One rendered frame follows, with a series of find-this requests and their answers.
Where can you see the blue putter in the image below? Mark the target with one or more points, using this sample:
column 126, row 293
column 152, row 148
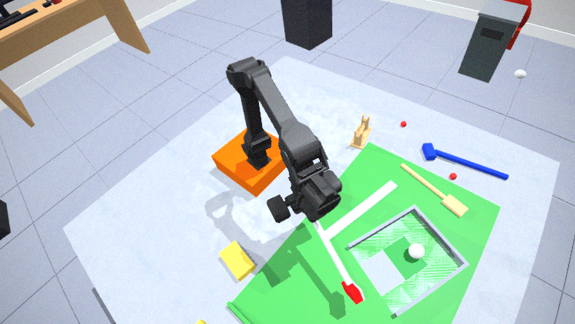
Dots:
column 430, row 154

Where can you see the red putter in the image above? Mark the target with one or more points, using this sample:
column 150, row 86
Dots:
column 351, row 289

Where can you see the white golf ball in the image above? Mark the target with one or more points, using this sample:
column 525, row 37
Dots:
column 416, row 250

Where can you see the white flat strip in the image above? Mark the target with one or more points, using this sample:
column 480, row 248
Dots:
column 359, row 210

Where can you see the green flat mat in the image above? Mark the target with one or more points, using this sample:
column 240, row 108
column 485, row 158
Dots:
column 300, row 283

